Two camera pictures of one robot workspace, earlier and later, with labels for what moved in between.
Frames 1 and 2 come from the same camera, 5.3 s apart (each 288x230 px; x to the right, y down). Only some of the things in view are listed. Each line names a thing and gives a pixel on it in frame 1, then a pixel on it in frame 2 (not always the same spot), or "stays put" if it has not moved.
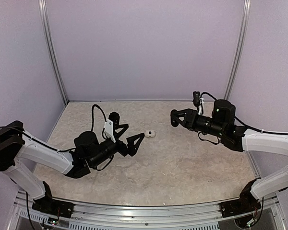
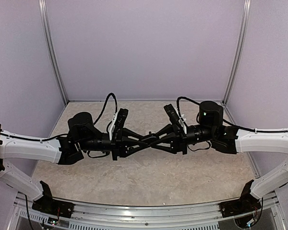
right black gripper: [190, 117] to [177, 138]
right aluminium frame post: [235, 70] stays put
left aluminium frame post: [48, 33] stays put
